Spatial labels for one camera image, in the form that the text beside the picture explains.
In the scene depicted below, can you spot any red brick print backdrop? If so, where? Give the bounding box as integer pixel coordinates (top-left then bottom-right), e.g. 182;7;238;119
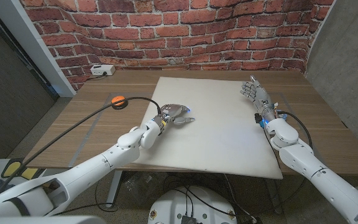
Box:
20;0;335;91

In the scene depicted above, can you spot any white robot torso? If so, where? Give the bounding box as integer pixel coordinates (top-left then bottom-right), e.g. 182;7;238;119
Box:
147;185;238;224

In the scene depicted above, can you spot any white power strip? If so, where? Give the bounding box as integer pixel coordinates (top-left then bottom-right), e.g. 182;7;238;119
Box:
89;64;116;77

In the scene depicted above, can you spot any white memory foam sheet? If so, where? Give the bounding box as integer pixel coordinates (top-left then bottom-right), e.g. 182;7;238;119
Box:
134;77;284;180

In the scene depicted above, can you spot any orange push button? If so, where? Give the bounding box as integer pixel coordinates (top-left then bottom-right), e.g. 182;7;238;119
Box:
111;95;129;110

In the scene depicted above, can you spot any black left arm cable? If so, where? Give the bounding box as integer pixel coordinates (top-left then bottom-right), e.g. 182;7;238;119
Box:
0;96;163;192

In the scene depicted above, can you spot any black floor cable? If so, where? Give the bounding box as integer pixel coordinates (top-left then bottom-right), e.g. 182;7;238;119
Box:
94;179;120;213

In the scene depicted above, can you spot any white table leg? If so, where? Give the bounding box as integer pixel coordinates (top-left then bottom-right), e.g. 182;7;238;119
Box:
106;170;124;208

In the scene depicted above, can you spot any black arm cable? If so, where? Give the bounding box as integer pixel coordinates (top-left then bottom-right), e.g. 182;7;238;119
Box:
0;96;163;192
277;111;313;150

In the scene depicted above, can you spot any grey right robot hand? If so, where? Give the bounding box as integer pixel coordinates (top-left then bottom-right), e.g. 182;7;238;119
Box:
240;74;275;115

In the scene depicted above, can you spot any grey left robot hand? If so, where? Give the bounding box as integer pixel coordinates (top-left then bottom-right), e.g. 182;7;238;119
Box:
158;104;196;126

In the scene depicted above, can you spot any black power strip cord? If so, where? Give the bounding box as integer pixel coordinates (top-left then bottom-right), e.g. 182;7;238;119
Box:
87;72;108;81

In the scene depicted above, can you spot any yellow and black pedal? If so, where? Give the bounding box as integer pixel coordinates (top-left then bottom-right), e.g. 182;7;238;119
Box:
1;159;40;181

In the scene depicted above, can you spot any white door frame post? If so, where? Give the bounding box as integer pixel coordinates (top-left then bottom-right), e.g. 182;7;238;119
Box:
0;0;76;98

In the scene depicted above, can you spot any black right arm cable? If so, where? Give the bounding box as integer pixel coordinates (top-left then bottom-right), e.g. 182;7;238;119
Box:
277;111;313;150

